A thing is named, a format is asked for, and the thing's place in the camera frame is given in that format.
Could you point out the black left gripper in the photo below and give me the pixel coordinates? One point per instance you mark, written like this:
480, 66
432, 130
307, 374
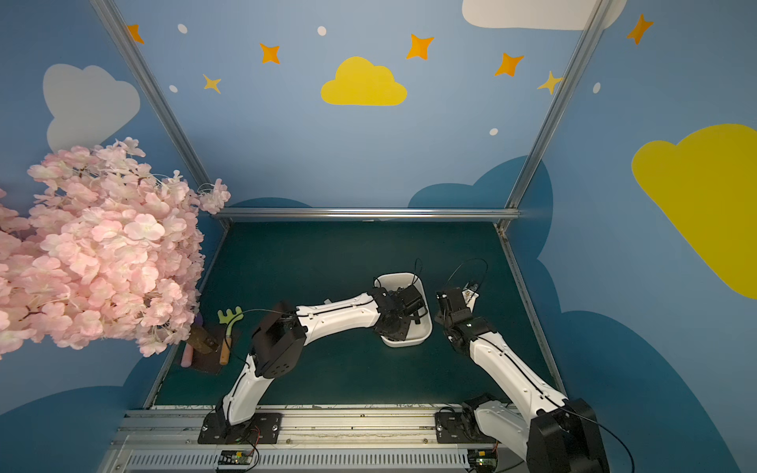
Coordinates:
411, 306

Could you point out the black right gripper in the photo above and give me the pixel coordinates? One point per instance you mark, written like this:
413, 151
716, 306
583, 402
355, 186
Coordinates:
451, 299

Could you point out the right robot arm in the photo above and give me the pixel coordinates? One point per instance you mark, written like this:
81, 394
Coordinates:
548, 431

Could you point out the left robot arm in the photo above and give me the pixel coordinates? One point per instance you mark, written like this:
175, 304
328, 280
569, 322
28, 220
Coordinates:
279, 340

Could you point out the white plastic storage box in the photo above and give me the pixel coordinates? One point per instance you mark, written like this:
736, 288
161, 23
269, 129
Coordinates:
418, 333

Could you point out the right green circuit board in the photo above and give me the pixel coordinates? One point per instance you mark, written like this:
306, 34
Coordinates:
481, 461

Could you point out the green circuit board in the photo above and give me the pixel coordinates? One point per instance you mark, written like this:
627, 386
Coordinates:
481, 461
238, 459

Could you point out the green plastic branch fork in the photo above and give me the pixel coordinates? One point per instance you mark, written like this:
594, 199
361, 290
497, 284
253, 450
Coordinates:
229, 318

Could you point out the pink tree trunk stub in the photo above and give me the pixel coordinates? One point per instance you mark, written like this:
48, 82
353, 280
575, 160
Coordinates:
187, 356

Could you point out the left green circuit board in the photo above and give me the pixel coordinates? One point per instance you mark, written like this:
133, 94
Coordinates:
238, 459

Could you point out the pink artificial blossom tree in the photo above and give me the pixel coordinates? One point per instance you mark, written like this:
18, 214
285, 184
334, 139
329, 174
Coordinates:
109, 251

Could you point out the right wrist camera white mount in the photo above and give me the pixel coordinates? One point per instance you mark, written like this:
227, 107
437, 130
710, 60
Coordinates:
470, 294

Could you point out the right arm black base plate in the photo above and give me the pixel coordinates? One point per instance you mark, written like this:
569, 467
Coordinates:
458, 427

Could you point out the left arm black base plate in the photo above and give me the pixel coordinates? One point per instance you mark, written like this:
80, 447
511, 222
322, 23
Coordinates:
260, 429

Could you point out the aluminium rear frame rail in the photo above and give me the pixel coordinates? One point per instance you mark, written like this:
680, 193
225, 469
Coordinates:
327, 214

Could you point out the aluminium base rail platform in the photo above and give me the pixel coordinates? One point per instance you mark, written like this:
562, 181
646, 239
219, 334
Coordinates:
313, 438

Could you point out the aluminium right frame post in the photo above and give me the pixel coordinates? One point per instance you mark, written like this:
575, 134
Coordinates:
599, 20

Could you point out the aluminium frame post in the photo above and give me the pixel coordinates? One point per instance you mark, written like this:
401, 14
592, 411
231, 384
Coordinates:
599, 20
116, 27

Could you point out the aluminium left frame post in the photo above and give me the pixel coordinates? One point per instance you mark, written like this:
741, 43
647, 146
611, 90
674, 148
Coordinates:
116, 27

